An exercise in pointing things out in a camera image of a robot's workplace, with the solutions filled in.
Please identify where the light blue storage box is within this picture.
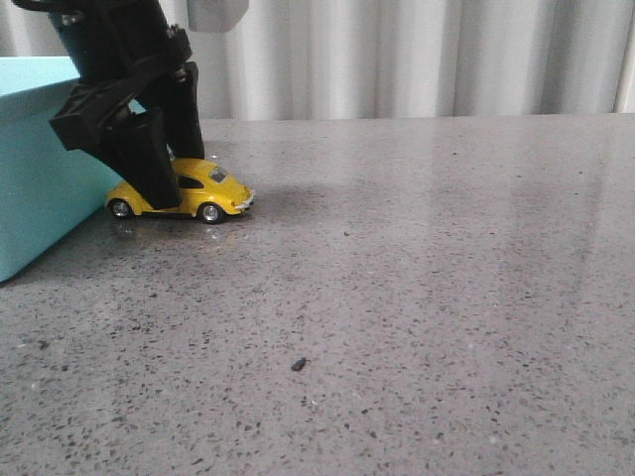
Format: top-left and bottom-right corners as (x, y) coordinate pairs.
(1, 57), (121, 281)

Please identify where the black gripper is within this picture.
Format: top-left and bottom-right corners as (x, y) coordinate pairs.
(16, 1), (205, 209)

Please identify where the yellow toy beetle car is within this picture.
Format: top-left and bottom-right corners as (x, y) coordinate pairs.
(105, 158), (254, 224)

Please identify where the small black debris piece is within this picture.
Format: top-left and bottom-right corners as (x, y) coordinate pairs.
(291, 357), (307, 372)

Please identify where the grey pleated curtain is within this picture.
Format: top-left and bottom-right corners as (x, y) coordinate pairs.
(0, 0), (635, 121)

